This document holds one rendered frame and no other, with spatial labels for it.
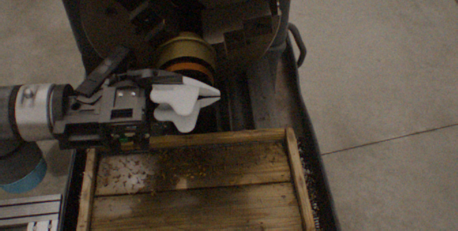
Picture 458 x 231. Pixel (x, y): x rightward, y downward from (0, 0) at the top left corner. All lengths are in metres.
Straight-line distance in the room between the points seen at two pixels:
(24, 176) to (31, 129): 0.13
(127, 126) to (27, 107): 0.13
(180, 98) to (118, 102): 0.08
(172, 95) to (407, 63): 1.85
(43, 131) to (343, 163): 1.44
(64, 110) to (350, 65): 1.79
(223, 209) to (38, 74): 1.68
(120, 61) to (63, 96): 0.10
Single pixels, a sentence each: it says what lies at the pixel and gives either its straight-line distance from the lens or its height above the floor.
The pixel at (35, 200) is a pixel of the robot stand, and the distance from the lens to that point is 1.62.
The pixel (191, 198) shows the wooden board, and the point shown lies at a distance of 0.76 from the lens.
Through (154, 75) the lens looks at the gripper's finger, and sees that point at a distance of 0.59.
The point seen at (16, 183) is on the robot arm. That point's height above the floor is 0.97.
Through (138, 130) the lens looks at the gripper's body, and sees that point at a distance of 0.58.
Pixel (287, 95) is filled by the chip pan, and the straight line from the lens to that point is 1.35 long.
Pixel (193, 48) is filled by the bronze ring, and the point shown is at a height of 1.12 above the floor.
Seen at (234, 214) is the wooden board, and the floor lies 0.89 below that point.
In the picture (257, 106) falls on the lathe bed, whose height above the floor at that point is 0.87.
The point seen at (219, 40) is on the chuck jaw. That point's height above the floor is 1.11.
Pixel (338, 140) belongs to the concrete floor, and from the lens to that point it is 1.96.
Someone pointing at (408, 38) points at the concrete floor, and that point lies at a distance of 2.49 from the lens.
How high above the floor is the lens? 1.55
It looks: 50 degrees down
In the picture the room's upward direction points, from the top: straight up
